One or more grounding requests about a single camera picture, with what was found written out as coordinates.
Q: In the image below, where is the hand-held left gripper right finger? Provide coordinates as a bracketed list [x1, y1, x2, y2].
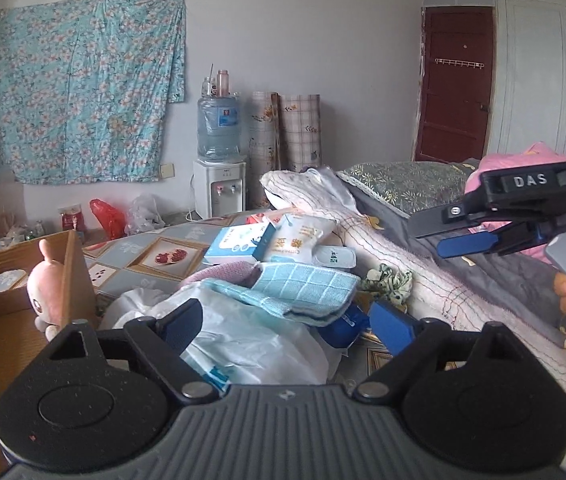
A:
[350, 300, 519, 403]

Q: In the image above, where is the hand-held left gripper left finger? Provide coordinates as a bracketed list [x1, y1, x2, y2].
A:
[48, 298, 221, 403]

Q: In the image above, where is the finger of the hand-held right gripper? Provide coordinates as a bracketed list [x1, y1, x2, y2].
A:
[408, 203, 484, 239]
[437, 225, 544, 259]

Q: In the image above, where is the green floral scrunchie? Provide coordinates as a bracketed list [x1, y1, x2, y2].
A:
[360, 264, 414, 306]

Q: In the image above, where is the teal towel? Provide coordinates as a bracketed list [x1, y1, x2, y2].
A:
[203, 280, 289, 317]

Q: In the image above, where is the pink knit cloth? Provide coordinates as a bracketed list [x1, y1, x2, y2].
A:
[179, 263, 264, 286]

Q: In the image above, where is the light blue checked towel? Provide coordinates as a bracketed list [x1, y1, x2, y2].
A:
[253, 261, 361, 328]

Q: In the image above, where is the blue white tissue box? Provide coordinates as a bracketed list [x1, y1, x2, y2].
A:
[202, 222, 276, 267]

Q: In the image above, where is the white teal packet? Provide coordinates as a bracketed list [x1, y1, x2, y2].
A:
[263, 212, 339, 263]

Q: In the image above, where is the pink garment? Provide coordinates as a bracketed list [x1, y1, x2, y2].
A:
[463, 141, 566, 261]

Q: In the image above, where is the white stitched quilt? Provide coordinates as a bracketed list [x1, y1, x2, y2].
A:
[260, 167, 566, 356]

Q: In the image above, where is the grey floral pillow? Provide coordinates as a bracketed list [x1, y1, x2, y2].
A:
[335, 160, 481, 218]

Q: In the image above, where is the grey bedding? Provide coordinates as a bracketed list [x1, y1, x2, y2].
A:
[353, 185, 566, 311]

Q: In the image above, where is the white plastic bag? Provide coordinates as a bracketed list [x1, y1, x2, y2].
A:
[98, 280, 331, 386]

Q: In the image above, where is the patterned bed sheet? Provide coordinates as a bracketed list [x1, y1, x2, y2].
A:
[80, 210, 399, 386]

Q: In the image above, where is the clear plastic bag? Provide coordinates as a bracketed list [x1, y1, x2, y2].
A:
[125, 194, 166, 236]

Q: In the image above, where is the dark red door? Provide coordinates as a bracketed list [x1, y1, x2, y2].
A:
[414, 6, 494, 163]

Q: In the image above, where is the red plastic bag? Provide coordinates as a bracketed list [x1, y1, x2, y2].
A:
[89, 198, 127, 240]

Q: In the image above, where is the white water dispenser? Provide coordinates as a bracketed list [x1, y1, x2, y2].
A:
[193, 159, 247, 219]

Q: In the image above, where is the pink plush toy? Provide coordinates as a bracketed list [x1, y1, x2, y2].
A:
[27, 239, 71, 343]

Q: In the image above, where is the red label jar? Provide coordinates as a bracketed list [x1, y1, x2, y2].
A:
[59, 203, 86, 233]

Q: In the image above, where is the plaid rolled mat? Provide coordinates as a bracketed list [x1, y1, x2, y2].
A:
[278, 94, 322, 173]

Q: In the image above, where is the blue water jug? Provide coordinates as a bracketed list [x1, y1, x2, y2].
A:
[197, 91, 241, 163]

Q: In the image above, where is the white crumpled bag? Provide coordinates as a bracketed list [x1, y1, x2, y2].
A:
[0, 212, 26, 251]

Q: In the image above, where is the floral wall cloth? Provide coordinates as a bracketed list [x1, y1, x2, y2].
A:
[0, 0, 186, 184]

